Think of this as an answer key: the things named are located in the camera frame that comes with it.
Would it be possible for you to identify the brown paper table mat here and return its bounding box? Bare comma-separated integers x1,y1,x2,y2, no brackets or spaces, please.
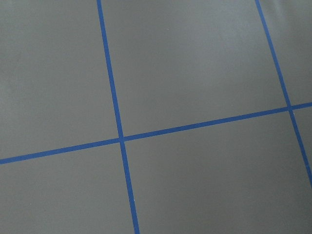
0,0,312,234

